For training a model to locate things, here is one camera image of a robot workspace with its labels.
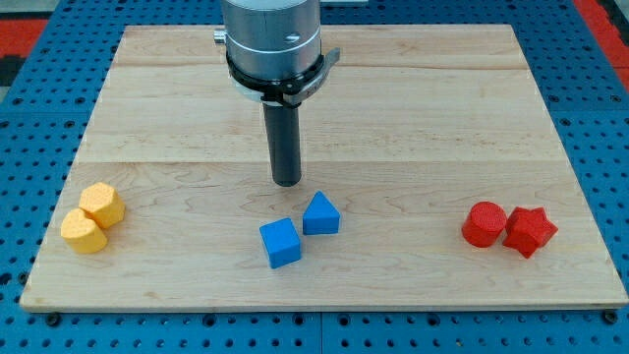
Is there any blue cube block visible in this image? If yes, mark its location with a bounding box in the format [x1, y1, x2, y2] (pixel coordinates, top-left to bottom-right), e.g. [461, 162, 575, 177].
[259, 217, 302, 268]

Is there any blue triangle block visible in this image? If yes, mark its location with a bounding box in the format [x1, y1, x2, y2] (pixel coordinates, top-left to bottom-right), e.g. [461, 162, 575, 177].
[302, 191, 341, 235]

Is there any wooden board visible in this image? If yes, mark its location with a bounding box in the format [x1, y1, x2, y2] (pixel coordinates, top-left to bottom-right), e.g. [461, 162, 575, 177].
[20, 25, 628, 313]

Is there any red star block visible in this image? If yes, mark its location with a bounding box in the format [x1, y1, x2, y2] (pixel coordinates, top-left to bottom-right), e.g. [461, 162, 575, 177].
[502, 206, 558, 259]

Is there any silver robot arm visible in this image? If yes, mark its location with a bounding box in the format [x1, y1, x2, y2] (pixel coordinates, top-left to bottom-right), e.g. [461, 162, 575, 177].
[220, 0, 323, 106]

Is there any red cylinder block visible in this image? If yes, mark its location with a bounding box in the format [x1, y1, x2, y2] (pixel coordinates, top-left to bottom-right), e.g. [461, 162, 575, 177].
[461, 201, 507, 248]

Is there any yellow hexagon block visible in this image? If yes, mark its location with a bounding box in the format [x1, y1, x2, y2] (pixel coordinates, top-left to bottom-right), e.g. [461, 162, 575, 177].
[79, 182, 126, 228]

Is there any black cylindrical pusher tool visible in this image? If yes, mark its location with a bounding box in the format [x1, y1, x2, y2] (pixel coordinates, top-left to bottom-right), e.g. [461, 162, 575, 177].
[262, 104, 302, 187]

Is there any black clamp ring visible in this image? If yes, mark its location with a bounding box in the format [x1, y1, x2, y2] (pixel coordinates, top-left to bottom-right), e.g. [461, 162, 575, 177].
[225, 46, 341, 109]

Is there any yellow heart block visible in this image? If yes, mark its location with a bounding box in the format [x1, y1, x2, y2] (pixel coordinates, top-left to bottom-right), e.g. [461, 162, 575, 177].
[60, 208, 108, 254]

